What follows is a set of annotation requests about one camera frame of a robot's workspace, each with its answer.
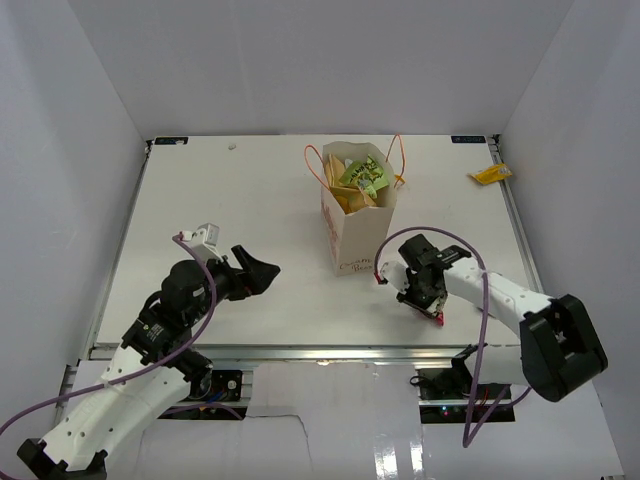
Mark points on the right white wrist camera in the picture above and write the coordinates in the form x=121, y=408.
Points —
x=395, y=274

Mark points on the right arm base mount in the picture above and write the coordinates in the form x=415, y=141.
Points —
x=443, y=398

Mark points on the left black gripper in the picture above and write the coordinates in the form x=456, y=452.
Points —
x=256, y=279

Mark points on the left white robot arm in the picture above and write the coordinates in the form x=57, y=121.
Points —
x=153, y=368

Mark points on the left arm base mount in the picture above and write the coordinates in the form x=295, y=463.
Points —
x=215, y=396

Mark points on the green candy packet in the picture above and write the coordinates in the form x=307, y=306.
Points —
x=367, y=170

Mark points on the red candy packet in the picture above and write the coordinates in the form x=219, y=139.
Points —
x=435, y=315

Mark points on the small yellow snack packet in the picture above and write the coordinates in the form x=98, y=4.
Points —
x=493, y=174

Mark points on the yellow chips bag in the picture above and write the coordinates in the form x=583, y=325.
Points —
x=350, y=198

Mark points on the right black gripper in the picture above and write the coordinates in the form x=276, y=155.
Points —
x=409, y=299

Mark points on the light green snack packet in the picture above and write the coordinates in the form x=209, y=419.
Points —
x=368, y=188

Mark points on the cream paper bag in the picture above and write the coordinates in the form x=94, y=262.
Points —
x=355, y=238

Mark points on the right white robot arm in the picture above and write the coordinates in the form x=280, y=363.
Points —
x=558, y=350

